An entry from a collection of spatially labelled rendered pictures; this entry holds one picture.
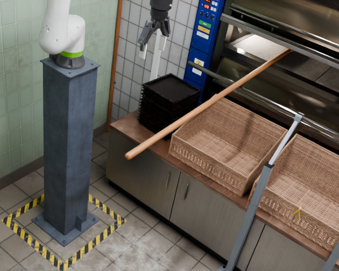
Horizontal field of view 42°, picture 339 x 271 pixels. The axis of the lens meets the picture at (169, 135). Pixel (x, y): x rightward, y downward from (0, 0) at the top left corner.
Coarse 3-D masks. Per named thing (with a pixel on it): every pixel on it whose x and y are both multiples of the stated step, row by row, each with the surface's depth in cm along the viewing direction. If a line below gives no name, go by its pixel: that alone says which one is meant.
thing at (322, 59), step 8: (240, 16) 272; (232, 24) 256; (240, 24) 253; (256, 24) 263; (256, 32) 249; (272, 40) 245; (280, 40) 242; (296, 40) 253; (296, 48) 238; (312, 48) 245; (312, 56) 235; (320, 56) 233; (336, 56) 243; (328, 64) 231; (336, 64) 229
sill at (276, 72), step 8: (224, 48) 283; (232, 48) 281; (240, 56) 278; (248, 56) 275; (256, 56) 277; (256, 64) 273; (272, 64) 272; (272, 72) 269; (280, 72) 266; (288, 72) 266; (288, 80) 264; (296, 80) 261; (304, 80) 260; (304, 88) 261; (312, 88) 257; (320, 88) 255; (328, 88) 257; (328, 96) 253; (336, 96) 251
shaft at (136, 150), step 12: (288, 48) 288; (276, 60) 272; (252, 72) 251; (240, 84) 239; (216, 96) 223; (204, 108) 214; (180, 120) 200; (168, 132) 193; (144, 144) 182; (132, 156) 176
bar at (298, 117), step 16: (192, 64) 256; (224, 80) 247; (256, 96) 239; (288, 112) 231; (320, 128) 223; (272, 160) 227; (256, 192) 236; (256, 208) 242; (240, 240) 258; (336, 256) 221
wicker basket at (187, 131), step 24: (192, 120) 286; (216, 120) 300; (240, 120) 291; (264, 120) 282; (192, 144) 291; (240, 144) 294; (264, 144) 284; (216, 168) 261; (240, 168) 279; (240, 192) 257
